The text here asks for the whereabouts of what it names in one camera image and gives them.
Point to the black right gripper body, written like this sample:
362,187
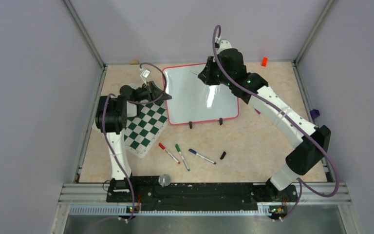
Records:
214,73

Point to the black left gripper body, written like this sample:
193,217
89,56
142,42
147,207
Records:
142,93

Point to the pink framed whiteboard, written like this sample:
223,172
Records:
194,101

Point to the black marker cap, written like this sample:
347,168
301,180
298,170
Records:
223,155

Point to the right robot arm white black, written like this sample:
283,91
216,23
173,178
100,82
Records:
309,141

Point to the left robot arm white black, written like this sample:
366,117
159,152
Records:
111,120

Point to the red whiteboard marker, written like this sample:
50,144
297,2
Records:
169,153

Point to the green whiteboard marker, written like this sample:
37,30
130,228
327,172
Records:
182,157

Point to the blue whiteboard marker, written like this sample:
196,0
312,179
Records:
202,156

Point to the wine cork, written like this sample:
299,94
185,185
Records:
134,62

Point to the green white chessboard mat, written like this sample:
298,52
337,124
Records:
143,130

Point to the orange toy block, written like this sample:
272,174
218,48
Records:
264,62

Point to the clear round knob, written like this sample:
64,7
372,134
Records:
164,180

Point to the purple toy block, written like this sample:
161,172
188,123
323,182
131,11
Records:
314,113

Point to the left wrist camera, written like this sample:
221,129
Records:
145,73

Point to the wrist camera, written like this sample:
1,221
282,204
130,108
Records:
221,45
145,73

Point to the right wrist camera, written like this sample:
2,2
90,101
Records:
221,45

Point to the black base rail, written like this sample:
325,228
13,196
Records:
148,195

